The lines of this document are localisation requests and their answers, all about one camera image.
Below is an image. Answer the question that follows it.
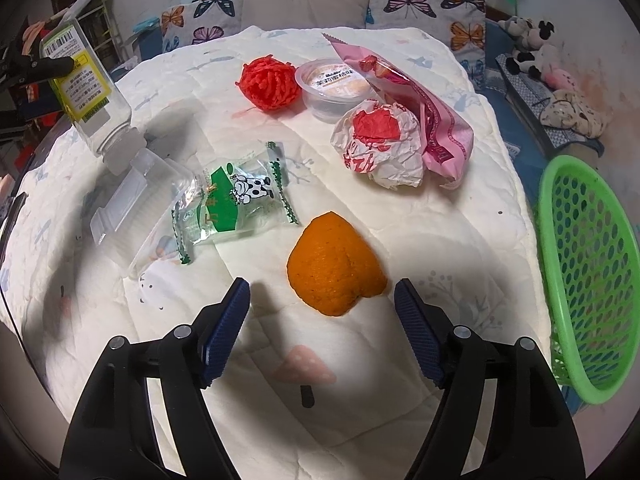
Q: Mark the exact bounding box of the white printed quilted blanket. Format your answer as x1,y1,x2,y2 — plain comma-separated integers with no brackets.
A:
0,25,553,480

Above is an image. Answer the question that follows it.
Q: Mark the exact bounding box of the red yarn ball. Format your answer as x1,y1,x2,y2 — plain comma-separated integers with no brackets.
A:
239,55,301,111

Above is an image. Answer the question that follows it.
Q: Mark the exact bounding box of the black white plush cow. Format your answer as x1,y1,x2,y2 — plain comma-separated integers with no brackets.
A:
497,16,556,78

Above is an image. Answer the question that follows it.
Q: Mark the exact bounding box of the small clear pudding cup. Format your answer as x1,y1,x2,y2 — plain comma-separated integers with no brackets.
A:
295,58,373,122

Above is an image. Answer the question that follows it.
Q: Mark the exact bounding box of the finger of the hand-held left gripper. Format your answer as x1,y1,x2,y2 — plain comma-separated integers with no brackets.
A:
20,57,76,81

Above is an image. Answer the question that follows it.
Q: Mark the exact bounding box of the green cow print wrapper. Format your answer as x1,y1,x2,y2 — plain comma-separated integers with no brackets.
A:
170,141,301,266

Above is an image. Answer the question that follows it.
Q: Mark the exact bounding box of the grey cushion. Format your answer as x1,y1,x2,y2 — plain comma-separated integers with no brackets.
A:
240,0,373,31

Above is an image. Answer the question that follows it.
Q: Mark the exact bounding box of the clear bottle with yellow label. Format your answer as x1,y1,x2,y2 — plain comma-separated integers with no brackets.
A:
39,17,146,177

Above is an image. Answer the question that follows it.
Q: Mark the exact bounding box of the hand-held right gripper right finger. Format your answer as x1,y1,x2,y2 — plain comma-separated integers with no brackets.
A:
394,280,586,480

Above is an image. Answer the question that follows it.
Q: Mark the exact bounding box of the beige patterned cloth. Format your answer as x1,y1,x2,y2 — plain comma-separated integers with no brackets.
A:
540,89,613,138

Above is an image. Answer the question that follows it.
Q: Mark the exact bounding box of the metal shelf rack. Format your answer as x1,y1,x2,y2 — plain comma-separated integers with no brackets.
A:
50,0,126,66

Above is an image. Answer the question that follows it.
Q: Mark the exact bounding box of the red white paper wrapper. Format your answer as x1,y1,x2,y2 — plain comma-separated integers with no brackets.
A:
332,100,428,190

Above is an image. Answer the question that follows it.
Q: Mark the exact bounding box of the green plastic basket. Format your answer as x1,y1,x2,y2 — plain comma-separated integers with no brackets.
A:
532,155,640,406

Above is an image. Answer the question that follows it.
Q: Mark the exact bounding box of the small butterfly print cushion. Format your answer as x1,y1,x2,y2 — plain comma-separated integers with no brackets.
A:
161,0,246,53

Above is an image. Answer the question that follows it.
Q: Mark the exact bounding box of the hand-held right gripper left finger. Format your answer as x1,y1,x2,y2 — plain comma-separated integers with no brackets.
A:
62,277,251,480

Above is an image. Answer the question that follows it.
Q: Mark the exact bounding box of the pink snack bag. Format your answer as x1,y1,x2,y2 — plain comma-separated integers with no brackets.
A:
322,32,475,183

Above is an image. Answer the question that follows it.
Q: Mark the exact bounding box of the orange peel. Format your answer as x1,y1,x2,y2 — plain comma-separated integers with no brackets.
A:
286,212,388,317

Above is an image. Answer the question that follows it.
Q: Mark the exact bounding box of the blue sofa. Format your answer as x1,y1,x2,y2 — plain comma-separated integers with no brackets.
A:
480,17,606,161

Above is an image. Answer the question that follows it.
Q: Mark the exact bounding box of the pink plush toy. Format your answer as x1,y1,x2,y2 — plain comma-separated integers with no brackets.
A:
545,67,576,90

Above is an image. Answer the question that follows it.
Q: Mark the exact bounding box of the large butterfly print cushion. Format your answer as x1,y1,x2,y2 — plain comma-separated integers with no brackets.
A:
364,0,487,81

